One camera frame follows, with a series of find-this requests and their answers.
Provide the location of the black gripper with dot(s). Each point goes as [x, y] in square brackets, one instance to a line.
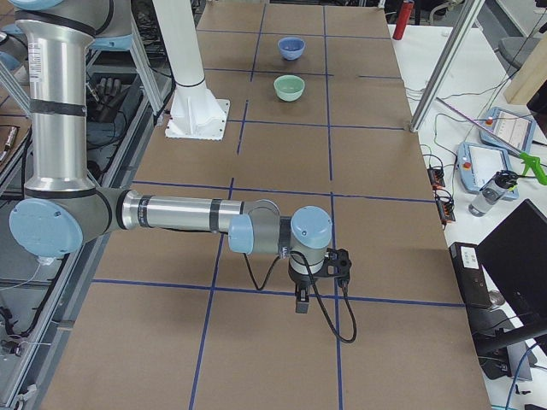
[300, 280]

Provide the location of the blue bowl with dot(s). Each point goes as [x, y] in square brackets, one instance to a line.
[291, 48]

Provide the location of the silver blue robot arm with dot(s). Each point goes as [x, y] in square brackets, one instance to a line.
[63, 209]

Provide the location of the green bowl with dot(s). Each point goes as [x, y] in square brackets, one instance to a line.
[289, 88]

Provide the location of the black computer box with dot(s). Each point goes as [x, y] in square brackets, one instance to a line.
[471, 279]

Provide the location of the orange black connector board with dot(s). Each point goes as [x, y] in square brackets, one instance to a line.
[436, 177]

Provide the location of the black monitor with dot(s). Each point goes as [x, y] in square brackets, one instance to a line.
[514, 256]

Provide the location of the near blue teach pendant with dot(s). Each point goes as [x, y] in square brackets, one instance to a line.
[477, 163]

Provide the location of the blue teach pendant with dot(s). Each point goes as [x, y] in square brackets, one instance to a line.
[477, 163]
[516, 129]

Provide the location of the clear water bottle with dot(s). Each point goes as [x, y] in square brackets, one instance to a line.
[492, 192]

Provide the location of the far blue teach pendant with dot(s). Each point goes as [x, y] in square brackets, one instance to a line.
[516, 129]

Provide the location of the red cylinder bottle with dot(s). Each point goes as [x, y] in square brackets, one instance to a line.
[403, 16]

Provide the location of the wooden board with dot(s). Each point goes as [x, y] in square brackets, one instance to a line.
[530, 78]

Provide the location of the grey office chair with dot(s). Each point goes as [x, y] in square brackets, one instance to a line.
[515, 50]

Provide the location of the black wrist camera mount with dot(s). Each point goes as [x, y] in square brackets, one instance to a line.
[337, 265]

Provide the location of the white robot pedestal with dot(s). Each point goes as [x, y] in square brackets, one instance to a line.
[195, 113]

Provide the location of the aluminium side frame rail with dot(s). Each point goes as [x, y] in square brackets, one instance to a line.
[47, 299]

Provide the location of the green handled reacher tool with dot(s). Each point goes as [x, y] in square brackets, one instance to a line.
[531, 162]

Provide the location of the aluminium frame post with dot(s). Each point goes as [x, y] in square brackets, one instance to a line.
[454, 42]

